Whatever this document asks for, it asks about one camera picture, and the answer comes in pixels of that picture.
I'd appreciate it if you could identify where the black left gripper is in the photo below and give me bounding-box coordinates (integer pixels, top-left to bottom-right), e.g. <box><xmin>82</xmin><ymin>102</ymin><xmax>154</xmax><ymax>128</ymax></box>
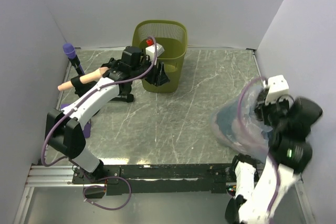
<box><xmin>132</xmin><ymin>55</ymin><xmax>171</xmax><ymax>87</ymax></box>

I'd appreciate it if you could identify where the translucent bag with clothes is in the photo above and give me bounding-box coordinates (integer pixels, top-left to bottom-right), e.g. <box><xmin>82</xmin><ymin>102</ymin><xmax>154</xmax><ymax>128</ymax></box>
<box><xmin>211</xmin><ymin>82</ymin><xmax>272</xmax><ymax>163</ymax></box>

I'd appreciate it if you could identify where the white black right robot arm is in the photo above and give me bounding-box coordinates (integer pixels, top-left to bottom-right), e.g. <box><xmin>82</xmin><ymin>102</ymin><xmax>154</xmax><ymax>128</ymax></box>
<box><xmin>225</xmin><ymin>94</ymin><xmax>323</xmax><ymax>223</ymax></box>

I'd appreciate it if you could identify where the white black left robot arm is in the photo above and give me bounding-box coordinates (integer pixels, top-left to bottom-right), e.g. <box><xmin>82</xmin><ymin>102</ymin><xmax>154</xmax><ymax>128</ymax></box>
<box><xmin>44</xmin><ymin>44</ymin><xmax>169</xmax><ymax>183</ymax></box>

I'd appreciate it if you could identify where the olive green mesh trash bin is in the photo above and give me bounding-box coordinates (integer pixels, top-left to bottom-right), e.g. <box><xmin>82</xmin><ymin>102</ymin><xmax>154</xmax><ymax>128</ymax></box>
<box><xmin>132</xmin><ymin>20</ymin><xmax>187</xmax><ymax>93</ymax></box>

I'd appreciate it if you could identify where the purple box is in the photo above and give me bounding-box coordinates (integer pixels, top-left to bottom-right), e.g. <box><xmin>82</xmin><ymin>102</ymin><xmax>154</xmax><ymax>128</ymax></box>
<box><xmin>59</xmin><ymin>103</ymin><xmax>92</xmax><ymax>138</ymax></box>

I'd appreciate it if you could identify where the purple microphone on stand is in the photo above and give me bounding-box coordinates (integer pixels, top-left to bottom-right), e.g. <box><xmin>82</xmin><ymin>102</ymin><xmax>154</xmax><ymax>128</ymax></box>
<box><xmin>62</xmin><ymin>43</ymin><xmax>85</xmax><ymax>76</ymax></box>

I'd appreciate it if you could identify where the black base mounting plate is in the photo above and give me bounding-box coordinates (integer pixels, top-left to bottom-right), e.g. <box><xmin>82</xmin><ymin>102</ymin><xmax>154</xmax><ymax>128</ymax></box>
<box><xmin>72</xmin><ymin>163</ymin><xmax>236</xmax><ymax>196</ymax></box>

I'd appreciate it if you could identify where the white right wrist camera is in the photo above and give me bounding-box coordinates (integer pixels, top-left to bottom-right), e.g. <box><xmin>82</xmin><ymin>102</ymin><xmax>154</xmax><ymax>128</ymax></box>
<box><xmin>263</xmin><ymin>75</ymin><xmax>289</xmax><ymax>105</ymax></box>

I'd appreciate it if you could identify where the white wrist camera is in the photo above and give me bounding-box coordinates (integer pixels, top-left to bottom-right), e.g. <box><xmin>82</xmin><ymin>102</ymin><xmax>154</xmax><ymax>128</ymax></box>
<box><xmin>145</xmin><ymin>39</ymin><xmax>164</xmax><ymax>57</ymax></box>
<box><xmin>263</xmin><ymin>75</ymin><xmax>289</xmax><ymax>105</ymax></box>

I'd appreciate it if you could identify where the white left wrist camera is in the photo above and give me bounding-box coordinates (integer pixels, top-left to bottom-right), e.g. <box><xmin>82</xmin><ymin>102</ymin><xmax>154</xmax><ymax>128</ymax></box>
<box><xmin>145</xmin><ymin>39</ymin><xmax>164</xmax><ymax>57</ymax></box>

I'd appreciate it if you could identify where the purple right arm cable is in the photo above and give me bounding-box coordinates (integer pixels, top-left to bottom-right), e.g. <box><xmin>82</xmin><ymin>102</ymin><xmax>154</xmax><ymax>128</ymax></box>
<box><xmin>237</xmin><ymin>77</ymin><xmax>283</xmax><ymax>219</ymax></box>

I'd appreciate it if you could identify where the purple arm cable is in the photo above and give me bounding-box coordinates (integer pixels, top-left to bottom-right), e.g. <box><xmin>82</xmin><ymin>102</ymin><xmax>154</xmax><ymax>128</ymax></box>
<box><xmin>41</xmin><ymin>36</ymin><xmax>159</xmax><ymax>167</ymax></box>
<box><xmin>237</xmin><ymin>77</ymin><xmax>283</xmax><ymax>219</ymax></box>

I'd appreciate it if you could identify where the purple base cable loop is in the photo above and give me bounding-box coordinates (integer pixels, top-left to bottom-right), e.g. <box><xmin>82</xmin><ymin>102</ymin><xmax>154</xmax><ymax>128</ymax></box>
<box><xmin>82</xmin><ymin>176</ymin><xmax>132</xmax><ymax>211</ymax></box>

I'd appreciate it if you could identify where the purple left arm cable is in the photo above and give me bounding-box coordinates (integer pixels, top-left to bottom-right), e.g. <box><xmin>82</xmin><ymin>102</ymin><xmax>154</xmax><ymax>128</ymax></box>
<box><xmin>41</xmin><ymin>36</ymin><xmax>159</xmax><ymax>167</ymax></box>

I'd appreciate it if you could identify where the aluminium rail frame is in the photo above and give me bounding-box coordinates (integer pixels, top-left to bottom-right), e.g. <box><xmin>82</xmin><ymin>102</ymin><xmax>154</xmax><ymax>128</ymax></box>
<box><xmin>14</xmin><ymin>165</ymin><xmax>316</xmax><ymax>223</ymax></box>

